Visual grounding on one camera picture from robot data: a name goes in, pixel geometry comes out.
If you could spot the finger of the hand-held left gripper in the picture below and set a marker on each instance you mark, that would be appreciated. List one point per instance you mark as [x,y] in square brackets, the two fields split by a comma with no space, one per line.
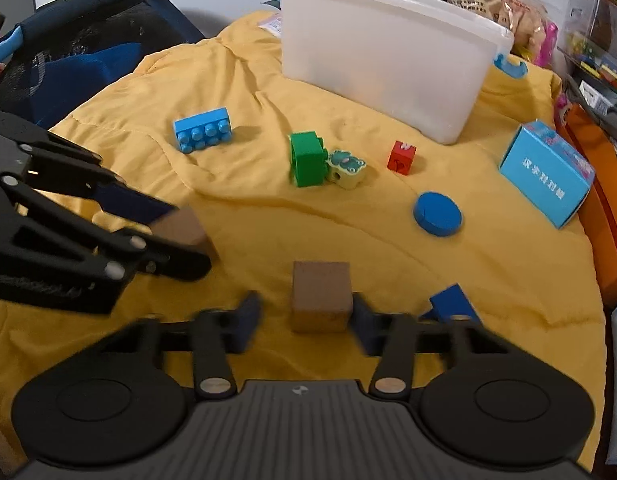
[133,202]
[183,266]

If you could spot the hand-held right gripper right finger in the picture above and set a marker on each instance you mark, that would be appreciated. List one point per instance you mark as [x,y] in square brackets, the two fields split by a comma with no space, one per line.
[364,327]

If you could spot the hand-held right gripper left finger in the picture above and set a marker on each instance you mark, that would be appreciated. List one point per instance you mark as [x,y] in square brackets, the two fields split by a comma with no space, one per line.
[246,322]

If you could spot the wooden cube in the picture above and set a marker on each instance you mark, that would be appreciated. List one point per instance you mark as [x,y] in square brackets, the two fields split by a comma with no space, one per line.
[186,232]
[321,295]

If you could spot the blue rectangular block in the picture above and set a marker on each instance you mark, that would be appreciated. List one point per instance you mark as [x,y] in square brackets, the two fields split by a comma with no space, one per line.
[451,302]

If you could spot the white plastic storage bin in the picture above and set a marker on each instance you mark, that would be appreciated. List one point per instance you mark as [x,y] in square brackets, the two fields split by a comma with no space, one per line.
[388,55]

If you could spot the yellow blanket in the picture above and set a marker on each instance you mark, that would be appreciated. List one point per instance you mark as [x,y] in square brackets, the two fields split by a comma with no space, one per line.
[238,210]

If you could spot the large blue building brick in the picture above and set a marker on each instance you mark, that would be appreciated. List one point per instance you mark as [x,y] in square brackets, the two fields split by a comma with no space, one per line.
[203,130]

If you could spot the blue round disc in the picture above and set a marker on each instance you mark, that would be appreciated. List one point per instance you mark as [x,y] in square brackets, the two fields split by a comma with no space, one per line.
[437,212]

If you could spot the blue mesh playpen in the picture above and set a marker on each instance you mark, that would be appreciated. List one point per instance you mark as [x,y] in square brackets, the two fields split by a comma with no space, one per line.
[88,50]

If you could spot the green frog toy block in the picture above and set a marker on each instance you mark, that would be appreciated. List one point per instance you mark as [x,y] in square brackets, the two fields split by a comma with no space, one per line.
[346,167]

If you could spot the green building brick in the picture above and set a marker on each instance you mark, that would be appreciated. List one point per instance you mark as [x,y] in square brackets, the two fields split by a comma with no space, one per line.
[308,160]

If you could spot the small red block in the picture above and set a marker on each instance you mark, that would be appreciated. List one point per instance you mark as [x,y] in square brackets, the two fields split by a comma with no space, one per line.
[402,157]

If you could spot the small paper packet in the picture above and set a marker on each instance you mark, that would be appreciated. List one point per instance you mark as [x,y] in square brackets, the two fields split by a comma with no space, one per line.
[272,25]

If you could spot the blue card box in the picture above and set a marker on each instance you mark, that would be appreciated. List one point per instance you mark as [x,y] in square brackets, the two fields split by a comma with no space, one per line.
[545,175]

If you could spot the orange box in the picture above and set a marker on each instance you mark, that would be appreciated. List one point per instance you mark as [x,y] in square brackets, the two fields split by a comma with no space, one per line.
[608,185]

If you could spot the clear snack bag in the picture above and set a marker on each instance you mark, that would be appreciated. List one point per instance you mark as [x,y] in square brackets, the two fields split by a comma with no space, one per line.
[508,10]

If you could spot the clear plastic toy box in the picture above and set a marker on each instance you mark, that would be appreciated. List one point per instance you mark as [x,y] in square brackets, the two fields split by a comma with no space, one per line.
[595,40]

